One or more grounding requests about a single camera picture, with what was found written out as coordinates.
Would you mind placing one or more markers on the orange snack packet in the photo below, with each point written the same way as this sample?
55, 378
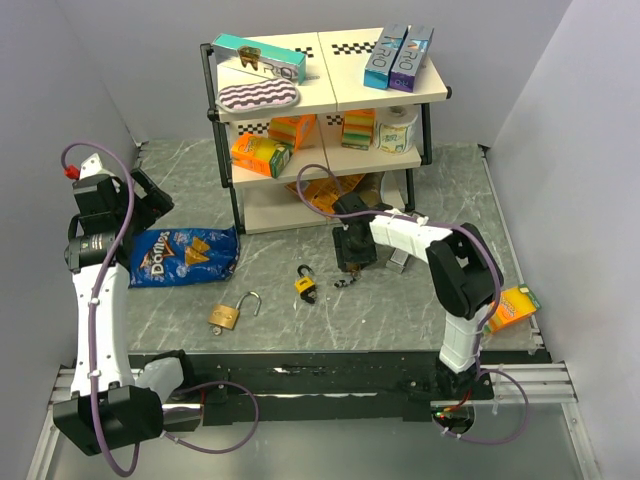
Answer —
323, 193

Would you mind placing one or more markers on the colourful sponge stack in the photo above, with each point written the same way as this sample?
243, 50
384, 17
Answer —
357, 128

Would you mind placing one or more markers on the small brass padlock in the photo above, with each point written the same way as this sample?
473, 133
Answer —
354, 270

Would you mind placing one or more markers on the beige three-tier shelf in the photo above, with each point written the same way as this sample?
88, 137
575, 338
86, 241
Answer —
333, 86

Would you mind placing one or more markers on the teal toothpaste box lying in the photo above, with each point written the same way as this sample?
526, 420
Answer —
259, 59

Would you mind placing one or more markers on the key with panda keychain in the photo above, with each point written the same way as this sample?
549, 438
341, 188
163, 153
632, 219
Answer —
345, 282

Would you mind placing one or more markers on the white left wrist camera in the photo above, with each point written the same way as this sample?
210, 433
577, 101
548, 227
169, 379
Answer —
93, 165

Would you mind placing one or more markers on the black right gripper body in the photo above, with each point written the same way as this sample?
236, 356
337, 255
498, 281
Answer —
349, 251

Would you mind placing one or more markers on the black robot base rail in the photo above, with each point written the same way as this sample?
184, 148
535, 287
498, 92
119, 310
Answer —
305, 386

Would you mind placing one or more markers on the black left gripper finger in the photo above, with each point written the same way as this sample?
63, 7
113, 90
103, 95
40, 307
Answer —
150, 190
159, 204

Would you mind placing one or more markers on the blue Doritos chip bag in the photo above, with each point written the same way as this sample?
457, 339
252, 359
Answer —
183, 257

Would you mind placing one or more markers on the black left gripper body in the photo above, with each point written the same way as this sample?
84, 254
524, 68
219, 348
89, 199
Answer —
122, 191

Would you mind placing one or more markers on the orange sponge box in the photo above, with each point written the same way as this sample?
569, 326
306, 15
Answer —
261, 155
291, 131

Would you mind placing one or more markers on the blue toothpaste box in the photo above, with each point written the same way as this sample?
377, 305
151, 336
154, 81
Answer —
378, 68

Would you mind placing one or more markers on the brown seed bag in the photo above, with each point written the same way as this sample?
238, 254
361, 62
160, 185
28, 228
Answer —
369, 189

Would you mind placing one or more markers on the orange sponge pack on table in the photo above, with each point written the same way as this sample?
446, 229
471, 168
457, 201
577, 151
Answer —
517, 304

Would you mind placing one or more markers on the purple toothpaste box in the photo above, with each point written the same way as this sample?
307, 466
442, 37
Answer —
410, 58

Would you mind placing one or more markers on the orange sponge box rear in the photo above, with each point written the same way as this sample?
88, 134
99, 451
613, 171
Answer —
291, 131

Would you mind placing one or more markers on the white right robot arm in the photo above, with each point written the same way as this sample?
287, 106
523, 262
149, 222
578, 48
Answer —
465, 276

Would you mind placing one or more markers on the toilet paper roll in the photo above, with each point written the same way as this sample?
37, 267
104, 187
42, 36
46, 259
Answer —
394, 128

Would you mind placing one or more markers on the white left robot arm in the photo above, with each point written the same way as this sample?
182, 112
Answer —
110, 407

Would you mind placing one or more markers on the orange sponge box front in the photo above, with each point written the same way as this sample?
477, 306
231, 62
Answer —
261, 155

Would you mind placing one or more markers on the large brass padlock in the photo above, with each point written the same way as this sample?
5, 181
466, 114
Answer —
224, 317

